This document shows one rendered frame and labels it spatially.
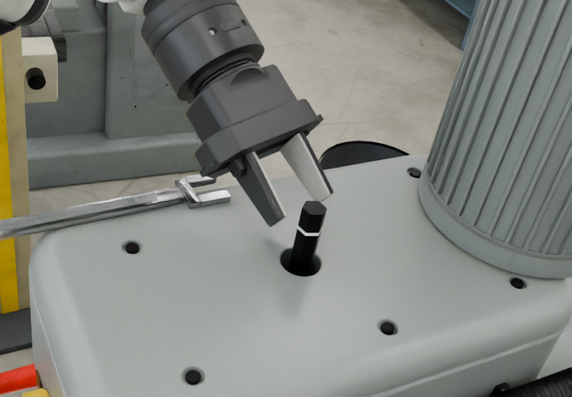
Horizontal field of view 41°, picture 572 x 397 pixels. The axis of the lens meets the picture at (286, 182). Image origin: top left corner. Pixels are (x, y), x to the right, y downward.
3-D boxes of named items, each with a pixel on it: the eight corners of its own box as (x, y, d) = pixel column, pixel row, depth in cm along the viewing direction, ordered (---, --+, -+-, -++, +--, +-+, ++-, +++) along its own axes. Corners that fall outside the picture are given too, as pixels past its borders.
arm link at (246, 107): (289, 152, 75) (228, 50, 76) (343, 104, 67) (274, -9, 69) (186, 196, 67) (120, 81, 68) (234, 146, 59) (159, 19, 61)
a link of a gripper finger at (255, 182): (272, 227, 66) (236, 165, 67) (290, 213, 63) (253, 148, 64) (259, 233, 65) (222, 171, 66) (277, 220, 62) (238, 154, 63)
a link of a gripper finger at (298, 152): (332, 192, 66) (295, 131, 67) (313, 207, 69) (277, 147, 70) (345, 186, 67) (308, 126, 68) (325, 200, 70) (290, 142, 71)
